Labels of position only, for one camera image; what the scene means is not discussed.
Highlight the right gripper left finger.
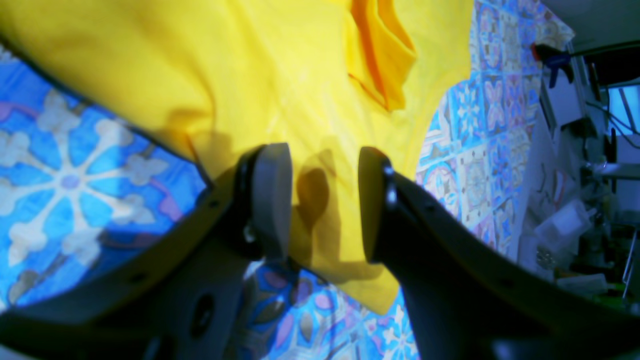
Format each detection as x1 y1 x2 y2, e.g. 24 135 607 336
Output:
1 143 293 360

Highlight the patterned tile tablecloth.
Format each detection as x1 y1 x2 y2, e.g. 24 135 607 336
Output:
1 0 575 360

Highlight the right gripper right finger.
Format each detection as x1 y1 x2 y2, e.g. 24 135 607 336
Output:
358 146 640 360

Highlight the yellow T-shirt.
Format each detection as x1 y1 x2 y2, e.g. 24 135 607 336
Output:
0 0 474 315

